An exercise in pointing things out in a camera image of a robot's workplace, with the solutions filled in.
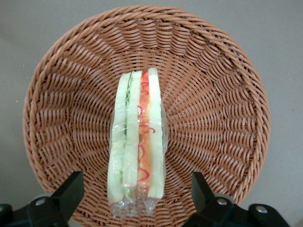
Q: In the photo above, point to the triangle sandwich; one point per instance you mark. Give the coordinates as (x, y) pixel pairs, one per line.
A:
(136, 142)

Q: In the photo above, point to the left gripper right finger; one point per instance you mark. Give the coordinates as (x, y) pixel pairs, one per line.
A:
(213, 210)

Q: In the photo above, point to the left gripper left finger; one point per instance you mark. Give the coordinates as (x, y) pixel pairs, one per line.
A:
(59, 203)

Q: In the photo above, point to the round brown wicker basket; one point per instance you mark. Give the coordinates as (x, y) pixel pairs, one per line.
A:
(201, 106)

